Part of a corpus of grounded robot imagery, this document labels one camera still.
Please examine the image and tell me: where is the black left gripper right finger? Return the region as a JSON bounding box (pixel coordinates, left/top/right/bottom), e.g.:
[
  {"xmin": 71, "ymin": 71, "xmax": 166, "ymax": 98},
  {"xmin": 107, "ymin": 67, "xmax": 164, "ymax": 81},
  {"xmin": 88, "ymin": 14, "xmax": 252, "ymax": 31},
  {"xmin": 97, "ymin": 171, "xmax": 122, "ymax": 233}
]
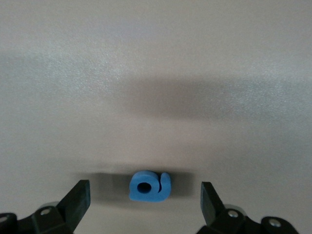
[{"xmin": 197, "ymin": 181, "xmax": 247, "ymax": 234}]

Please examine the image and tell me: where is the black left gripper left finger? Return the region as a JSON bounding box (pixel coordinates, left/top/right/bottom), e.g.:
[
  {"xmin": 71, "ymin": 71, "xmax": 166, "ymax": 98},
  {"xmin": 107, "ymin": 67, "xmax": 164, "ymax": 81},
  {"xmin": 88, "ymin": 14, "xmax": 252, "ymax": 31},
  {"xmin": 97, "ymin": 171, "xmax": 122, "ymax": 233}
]
[{"xmin": 31, "ymin": 179, "xmax": 91, "ymax": 234}]

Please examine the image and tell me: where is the blue lowercase letter A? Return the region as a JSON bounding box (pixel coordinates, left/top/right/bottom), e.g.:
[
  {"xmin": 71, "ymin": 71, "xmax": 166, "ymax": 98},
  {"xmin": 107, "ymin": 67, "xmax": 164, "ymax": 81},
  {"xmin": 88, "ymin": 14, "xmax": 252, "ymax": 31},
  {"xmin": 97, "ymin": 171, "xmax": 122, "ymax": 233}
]
[{"xmin": 128, "ymin": 170, "xmax": 171, "ymax": 203}]

